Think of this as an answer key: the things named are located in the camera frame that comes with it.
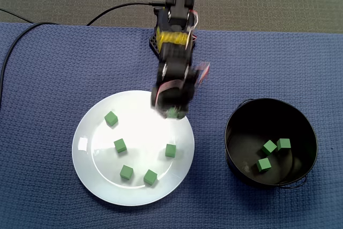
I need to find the black round bowl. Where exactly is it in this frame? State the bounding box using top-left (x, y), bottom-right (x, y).
top-left (224, 98), bottom-right (319, 190)

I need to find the green cube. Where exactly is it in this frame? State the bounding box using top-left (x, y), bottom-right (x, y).
top-left (119, 164), bottom-right (135, 181)
top-left (165, 107), bottom-right (182, 119)
top-left (277, 137), bottom-right (292, 151)
top-left (143, 169), bottom-right (158, 186)
top-left (113, 138), bottom-right (128, 154)
top-left (165, 143), bottom-right (177, 158)
top-left (262, 139), bottom-right (278, 156)
top-left (256, 157), bottom-right (272, 173)
top-left (103, 110), bottom-right (119, 127)

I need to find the blue woven mat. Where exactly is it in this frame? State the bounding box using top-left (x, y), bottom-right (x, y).
top-left (0, 22), bottom-right (343, 229)

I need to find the thin black cable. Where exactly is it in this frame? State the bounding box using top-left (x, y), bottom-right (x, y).
top-left (0, 8), bottom-right (35, 24)

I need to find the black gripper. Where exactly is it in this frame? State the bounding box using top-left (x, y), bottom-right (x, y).
top-left (151, 80), bottom-right (196, 119)

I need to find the white round plate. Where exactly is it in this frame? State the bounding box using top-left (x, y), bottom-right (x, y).
top-left (71, 90), bottom-right (196, 207)

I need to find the white servo wire loop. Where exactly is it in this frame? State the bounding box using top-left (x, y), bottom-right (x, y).
top-left (157, 78), bottom-right (186, 94)

